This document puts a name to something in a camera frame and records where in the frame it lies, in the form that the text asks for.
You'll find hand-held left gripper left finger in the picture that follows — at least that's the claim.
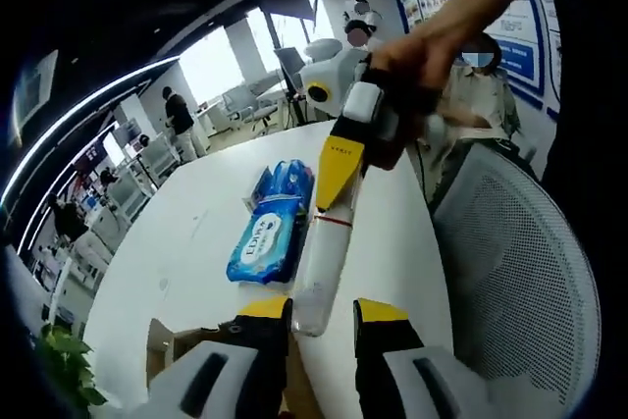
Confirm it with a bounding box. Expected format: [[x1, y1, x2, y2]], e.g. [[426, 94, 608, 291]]
[[141, 295, 295, 419]]

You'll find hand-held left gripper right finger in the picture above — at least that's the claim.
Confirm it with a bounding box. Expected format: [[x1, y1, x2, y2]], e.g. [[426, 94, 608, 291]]
[[353, 297, 497, 419]]

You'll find white bottle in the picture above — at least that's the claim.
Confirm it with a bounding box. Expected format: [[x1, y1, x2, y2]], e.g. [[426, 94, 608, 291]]
[[291, 182, 363, 338]]

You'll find brown cardboard shoe box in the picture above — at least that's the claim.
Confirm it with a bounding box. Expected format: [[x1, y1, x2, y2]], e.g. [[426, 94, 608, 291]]
[[146, 318, 323, 419]]

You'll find blue wet wipes pack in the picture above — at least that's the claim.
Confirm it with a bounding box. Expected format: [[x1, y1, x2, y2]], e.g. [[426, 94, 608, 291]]
[[225, 195, 311, 287]]

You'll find person's right hand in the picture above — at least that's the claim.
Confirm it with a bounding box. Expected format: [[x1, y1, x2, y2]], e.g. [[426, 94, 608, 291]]
[[365, 16, 480, 121]]

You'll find group of white office chairs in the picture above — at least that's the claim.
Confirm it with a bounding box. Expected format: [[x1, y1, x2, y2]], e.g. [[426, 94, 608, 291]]
[[218, 73, 290, 138]]

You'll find grey mesh office chair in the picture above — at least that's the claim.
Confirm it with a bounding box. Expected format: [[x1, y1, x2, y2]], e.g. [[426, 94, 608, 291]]
[[431, 143, 602, 419]]

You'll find green potted plant white pot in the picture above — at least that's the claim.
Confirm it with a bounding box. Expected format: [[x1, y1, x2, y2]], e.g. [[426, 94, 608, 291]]
[[31, 325, 108, 413]]

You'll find ceiling light strip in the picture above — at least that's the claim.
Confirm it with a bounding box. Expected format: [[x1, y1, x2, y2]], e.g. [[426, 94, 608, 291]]
[[0, 56, 181, 209]]

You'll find white ceiling air vent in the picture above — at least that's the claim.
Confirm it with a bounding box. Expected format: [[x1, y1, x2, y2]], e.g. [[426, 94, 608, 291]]
[[12, 50, 59, 131]]

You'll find blue white wall board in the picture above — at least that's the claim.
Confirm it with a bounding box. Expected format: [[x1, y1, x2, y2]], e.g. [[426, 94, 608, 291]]
[[392, 0, 563, 119]]

